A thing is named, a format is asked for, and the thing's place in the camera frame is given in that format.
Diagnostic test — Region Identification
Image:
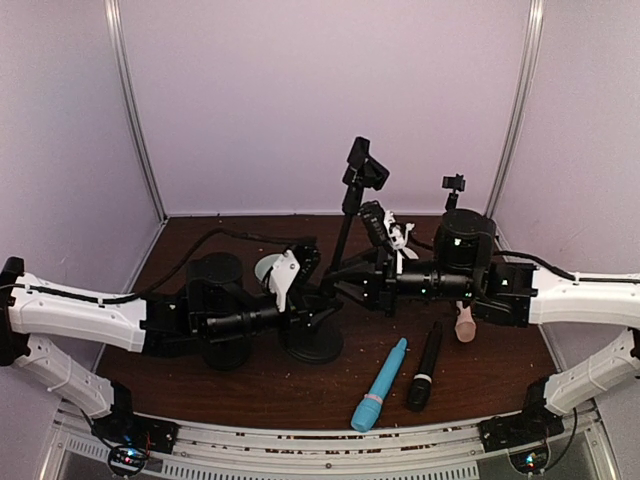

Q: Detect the front aluminium rail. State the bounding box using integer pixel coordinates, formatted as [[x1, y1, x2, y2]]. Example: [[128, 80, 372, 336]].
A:
[[35, 401, 621, 479]]

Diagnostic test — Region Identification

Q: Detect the tall black microphone stand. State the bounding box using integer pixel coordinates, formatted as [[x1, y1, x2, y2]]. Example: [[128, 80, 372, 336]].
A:
[[281, 136, 390, 365]]

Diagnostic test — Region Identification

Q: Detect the aluminium frame post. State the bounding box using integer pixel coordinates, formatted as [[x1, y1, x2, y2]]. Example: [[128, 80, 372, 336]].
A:
[[104, 0, 168, 223], [485, 0, 545, 218]]

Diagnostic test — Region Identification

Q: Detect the thin black stand with clip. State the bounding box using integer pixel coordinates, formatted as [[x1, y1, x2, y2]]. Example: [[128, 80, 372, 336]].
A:
[[442, 174, 466, 211]]

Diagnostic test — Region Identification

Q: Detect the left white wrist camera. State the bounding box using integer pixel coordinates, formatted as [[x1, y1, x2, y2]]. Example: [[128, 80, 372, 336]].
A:
[[267, 249, 300, 313]]

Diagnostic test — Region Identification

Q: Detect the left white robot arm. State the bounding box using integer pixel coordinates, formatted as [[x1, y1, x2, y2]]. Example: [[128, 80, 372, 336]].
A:
[[1, 248, 344, 421]]

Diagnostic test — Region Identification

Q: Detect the right aluminium frame post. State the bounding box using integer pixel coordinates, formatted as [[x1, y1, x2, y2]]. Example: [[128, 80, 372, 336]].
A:
[[485, 0, 545, 218]]

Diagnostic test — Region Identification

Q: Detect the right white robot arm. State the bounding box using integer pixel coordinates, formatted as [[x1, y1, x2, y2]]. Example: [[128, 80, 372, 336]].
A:
[[322, 202, 639, 416]]

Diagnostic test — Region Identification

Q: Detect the left aluminium frame post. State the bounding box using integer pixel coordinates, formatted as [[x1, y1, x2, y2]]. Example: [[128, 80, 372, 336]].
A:
[[104, 0, 168, 223]]

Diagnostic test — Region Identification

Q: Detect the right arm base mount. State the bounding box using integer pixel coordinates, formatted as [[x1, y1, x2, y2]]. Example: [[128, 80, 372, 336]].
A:
[[478, 377, 564, 476]]

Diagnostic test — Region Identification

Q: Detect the black handheld microphone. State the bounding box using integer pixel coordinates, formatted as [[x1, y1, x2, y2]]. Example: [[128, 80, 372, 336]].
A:
[[406, 321, 443, 413]]

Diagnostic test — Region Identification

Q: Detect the blue toy microphone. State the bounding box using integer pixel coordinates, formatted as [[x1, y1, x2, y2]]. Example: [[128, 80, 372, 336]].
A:
[[350, 338, 408, 433]]

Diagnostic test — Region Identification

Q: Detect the short black microphone stand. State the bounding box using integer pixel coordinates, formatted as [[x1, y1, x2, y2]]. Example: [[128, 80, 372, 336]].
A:
[[200, 337, 252, 371]]

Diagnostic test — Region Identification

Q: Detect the white bowl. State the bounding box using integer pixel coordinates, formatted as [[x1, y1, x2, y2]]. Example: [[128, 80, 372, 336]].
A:
[[402, 247, 419, 260]]

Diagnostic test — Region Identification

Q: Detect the light teal bowl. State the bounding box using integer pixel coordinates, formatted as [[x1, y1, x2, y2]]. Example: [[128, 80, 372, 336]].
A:
[[254, 254, 279, 282]]

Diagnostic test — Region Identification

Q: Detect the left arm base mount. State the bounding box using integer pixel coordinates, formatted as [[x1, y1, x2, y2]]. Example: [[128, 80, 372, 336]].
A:
[[86, 383, 179, 478]]

